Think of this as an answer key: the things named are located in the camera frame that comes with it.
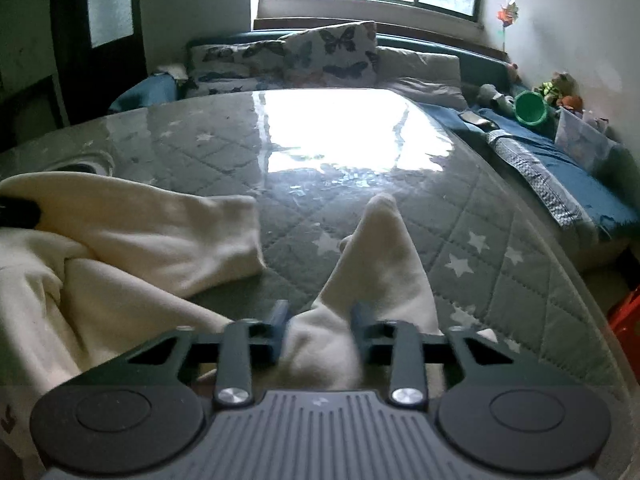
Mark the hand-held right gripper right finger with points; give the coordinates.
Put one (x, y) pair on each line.
(360, 322)

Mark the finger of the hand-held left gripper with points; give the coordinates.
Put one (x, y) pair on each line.
(20, 212)

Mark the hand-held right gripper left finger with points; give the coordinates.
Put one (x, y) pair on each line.
(280, 322)

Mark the cream fleece garment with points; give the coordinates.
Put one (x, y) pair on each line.
(125, 220)

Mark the round black induction cooktop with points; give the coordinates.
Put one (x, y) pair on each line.
(82, 167)

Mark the blue armrest cover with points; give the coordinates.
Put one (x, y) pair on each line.
(142, 94)

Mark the dark wooden door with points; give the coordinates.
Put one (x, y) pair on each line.
(105, 60)

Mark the white cloth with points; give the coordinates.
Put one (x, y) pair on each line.
(172, 71)

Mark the black remote control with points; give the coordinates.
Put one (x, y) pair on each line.
(475, 119)

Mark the grey patterned blanket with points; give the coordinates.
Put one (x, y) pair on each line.
(540, 170)

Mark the grey sofa seat pad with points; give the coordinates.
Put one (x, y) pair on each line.
(425, 91)

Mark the grey plush toy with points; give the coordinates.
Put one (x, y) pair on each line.
(495, 96)

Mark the beige cushion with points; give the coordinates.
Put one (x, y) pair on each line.
(420, 62)

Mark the red stool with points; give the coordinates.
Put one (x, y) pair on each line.
(627, 320)

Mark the blue sofa blanket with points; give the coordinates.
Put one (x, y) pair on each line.
(595, 190)

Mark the green plastic bucket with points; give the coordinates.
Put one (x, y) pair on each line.
(532, 110)

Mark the teal sofa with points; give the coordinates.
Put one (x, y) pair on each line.
(480, 62)

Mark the clear plastic storage box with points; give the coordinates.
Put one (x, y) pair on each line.
(582, 140)

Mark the green and orange plush toys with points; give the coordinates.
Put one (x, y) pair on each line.
(560, 90)

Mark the colourful pinwheel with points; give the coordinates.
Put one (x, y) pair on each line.
(507, 15)

